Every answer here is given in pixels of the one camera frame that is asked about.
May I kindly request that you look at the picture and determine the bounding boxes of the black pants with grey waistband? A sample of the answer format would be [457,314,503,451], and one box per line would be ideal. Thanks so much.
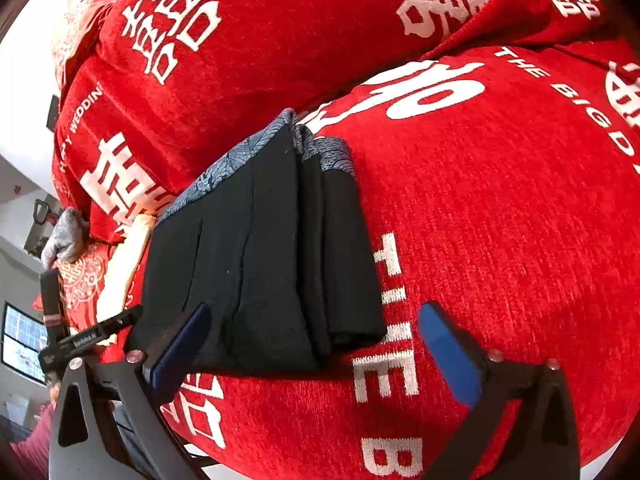
[126,110,386,375]

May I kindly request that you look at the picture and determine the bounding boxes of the window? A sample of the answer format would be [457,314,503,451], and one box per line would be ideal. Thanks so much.
[1,302,47,385]

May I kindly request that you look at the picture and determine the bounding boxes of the red embroidered pillow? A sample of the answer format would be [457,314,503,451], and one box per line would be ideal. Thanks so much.
[54,242,115,333]

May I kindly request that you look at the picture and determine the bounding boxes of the grey cloth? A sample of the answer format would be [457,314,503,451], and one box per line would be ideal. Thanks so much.
[40,207,89,270]

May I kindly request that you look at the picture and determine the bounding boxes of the cream white towel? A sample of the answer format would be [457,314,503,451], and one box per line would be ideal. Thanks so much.
[96,214,157,323]

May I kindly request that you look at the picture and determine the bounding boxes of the red wedding bedspread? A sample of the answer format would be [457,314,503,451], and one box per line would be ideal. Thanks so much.
[165,32,639,479]

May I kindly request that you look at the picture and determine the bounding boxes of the red folded wedding quilt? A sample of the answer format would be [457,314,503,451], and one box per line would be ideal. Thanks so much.
[52,0,608,242]

